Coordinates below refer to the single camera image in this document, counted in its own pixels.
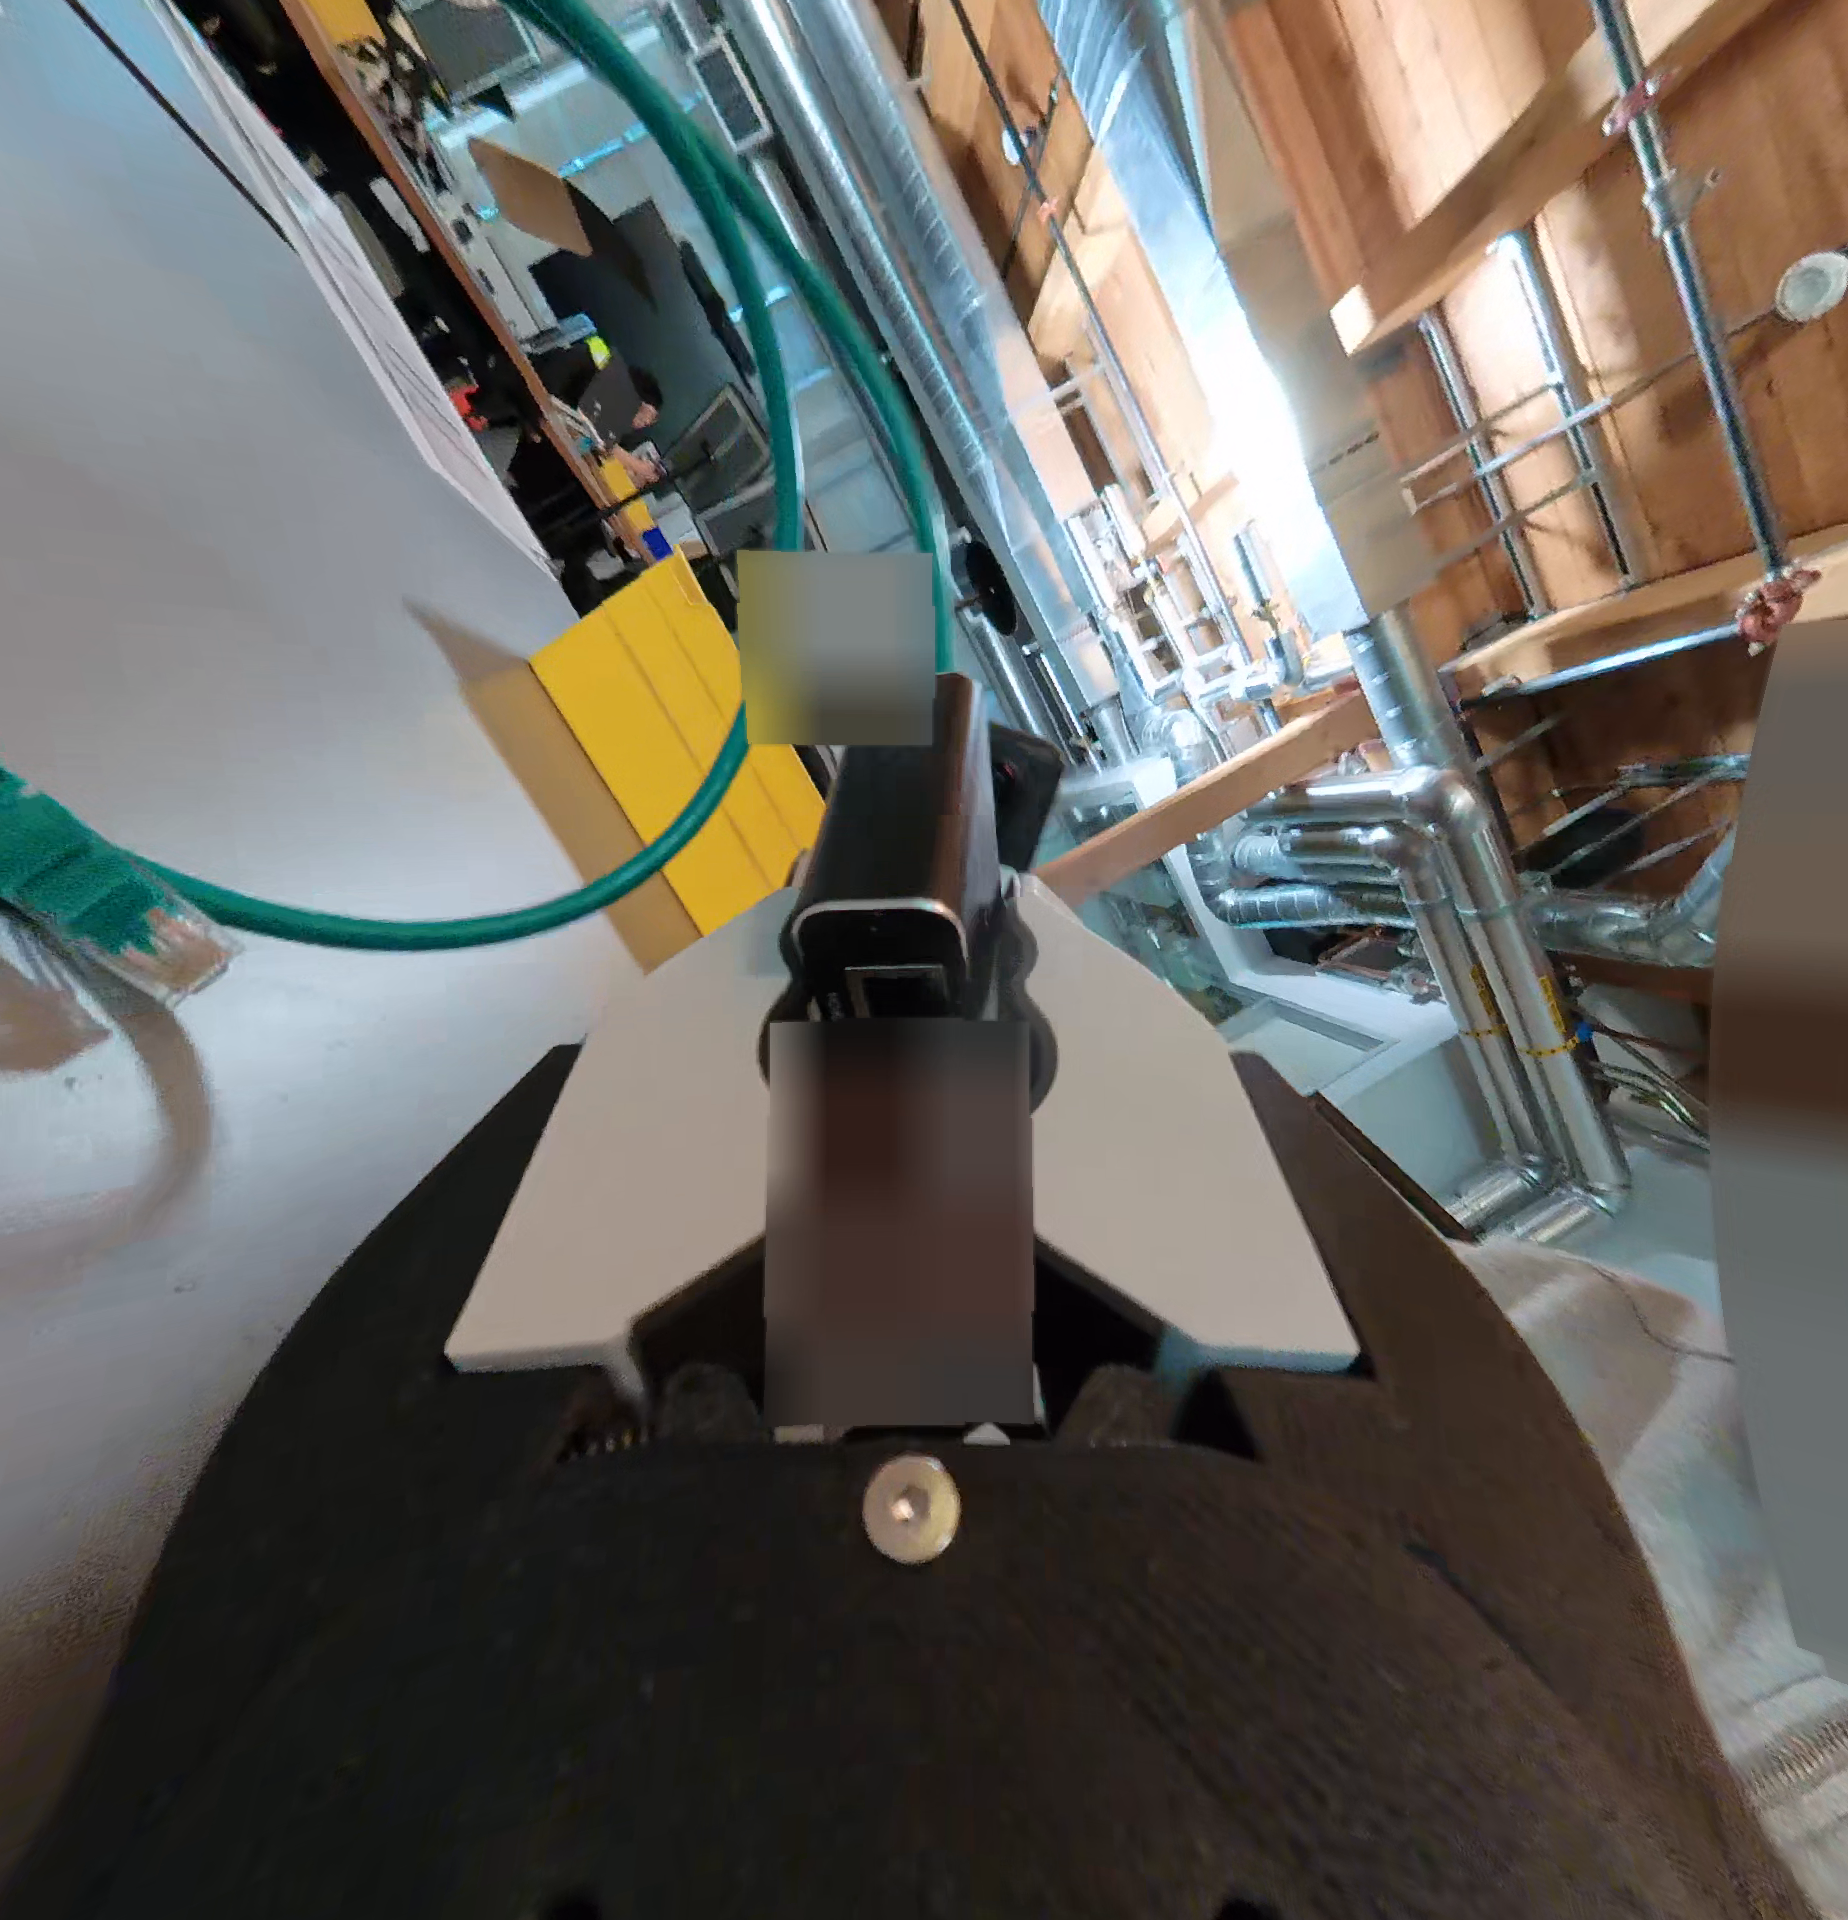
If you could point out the round ceiling sensor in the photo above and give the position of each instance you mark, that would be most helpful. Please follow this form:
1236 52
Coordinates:
1816 286

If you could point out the black ethernet adapter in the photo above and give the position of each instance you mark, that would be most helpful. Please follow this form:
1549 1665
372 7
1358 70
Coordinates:
893 838

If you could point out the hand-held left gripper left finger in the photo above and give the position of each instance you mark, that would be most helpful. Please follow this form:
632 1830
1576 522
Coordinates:
639 1170

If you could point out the black round fixture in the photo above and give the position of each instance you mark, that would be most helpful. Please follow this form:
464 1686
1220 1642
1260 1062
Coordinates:
987 584

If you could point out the silver insulated pipes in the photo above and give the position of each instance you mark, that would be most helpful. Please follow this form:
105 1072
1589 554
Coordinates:
1463 899

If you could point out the wooden post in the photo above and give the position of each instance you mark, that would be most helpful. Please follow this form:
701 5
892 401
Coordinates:
1209 794

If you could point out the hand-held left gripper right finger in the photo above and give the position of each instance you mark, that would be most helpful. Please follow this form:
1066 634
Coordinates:
1178 1184

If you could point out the long wooden table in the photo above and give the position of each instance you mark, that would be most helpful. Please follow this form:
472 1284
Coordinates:
459 268

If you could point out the yellow plastic bin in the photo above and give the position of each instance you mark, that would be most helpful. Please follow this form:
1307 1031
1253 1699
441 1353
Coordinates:
625 705

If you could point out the grey desk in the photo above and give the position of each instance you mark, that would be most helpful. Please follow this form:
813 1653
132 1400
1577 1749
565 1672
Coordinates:
191 525

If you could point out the red pipe clamp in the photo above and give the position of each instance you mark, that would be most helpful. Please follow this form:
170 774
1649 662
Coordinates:
1779 603

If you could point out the printed paper sheet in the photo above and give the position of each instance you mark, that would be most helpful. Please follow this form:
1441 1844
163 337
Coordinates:
369 299

